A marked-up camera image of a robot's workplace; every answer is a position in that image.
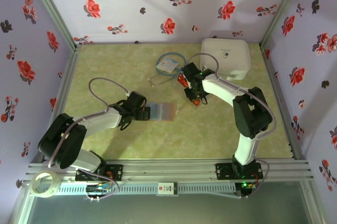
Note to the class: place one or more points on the tan leather card holder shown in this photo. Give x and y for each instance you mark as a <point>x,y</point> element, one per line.
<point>163,112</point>

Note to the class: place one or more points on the blue tube stethoscope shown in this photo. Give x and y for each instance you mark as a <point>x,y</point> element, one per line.
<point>164,74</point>

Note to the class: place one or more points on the white printed packet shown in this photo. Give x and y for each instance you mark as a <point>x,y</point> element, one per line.
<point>166,64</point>

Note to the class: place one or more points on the white square box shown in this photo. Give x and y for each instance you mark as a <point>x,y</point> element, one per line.
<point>229,55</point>

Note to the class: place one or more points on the small white display unit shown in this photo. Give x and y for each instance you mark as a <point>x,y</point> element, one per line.
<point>167,188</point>

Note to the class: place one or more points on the green controller circuit board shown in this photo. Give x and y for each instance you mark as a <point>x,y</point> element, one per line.
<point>248,185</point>
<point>97,188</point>

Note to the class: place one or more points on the clear tape roll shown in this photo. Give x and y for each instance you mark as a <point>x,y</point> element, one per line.
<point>44,194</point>

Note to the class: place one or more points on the grey aluminium mounting rail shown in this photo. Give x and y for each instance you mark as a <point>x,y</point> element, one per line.
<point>171,168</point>

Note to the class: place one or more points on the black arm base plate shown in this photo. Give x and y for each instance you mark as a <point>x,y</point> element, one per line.
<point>223,172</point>
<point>116,172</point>

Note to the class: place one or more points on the grey aluminium side rail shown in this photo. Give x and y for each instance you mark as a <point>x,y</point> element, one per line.
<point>276,87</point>
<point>65,81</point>

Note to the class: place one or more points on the grey aluminium frame post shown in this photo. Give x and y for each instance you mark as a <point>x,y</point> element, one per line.
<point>53,10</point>
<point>280,10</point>

